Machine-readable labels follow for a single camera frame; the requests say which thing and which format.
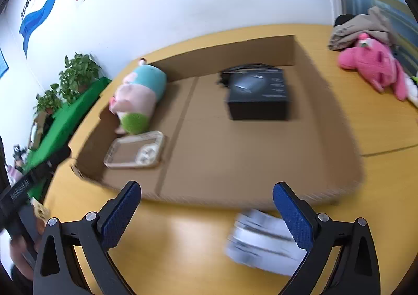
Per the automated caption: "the green potted plant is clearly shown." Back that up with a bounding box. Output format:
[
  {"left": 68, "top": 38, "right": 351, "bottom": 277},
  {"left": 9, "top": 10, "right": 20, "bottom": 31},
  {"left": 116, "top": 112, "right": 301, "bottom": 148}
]
[{"left": 34, "top": 52, "right": 102, "bottom": 114}]

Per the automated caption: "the white clear phone case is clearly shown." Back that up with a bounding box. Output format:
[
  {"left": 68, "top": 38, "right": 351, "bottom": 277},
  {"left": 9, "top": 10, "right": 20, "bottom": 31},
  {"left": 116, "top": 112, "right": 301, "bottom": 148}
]
[{"left": 103, "top": 131, "right": 165, "bottom": 169}]

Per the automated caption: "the green cloth covered stand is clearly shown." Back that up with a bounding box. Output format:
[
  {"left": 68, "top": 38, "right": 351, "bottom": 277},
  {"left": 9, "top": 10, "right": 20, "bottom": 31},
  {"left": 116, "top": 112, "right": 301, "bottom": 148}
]
[{"left": 22, "top": 76, "right": 113, "bottom": 201}]

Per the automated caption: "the brown cardboard box tray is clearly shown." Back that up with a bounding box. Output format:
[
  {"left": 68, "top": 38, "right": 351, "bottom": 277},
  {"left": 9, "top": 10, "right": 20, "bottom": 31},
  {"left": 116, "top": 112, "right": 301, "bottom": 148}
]
[{"left": 72, "top": 35, "right": 363, "bottom": 209}]

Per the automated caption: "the person left hand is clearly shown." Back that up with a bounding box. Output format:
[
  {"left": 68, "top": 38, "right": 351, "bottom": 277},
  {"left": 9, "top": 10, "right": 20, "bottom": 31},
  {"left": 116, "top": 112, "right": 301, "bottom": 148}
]
[{"left": 10, "top": 236, "right": 34, "bottom": 281}]

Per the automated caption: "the pink and teal pig plush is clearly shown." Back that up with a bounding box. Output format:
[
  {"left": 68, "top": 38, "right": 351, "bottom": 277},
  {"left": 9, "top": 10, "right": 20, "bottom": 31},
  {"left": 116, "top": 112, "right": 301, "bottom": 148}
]
[{"left": 108, "top": 58, "right": 167, "bottom": 135}]

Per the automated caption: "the black charger box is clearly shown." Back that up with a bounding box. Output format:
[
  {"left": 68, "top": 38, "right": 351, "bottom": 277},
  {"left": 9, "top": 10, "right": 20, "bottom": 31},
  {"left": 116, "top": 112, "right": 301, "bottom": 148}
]
[{"left": 226, "top": 68, "right": 290, "bottom": 121}]

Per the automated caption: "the pink bear plush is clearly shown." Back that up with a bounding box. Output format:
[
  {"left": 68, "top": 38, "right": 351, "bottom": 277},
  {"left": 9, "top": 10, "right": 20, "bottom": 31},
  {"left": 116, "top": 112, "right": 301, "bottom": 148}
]
[{"left": 337, "top": 32, "right": 408, "bottom": 101}]

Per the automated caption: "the white panda plush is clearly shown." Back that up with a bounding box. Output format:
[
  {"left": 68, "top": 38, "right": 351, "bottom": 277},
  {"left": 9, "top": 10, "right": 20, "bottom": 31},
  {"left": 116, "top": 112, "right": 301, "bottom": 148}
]
[{"left": 405, "top": 74, "right": 418, "bottom": 107}]

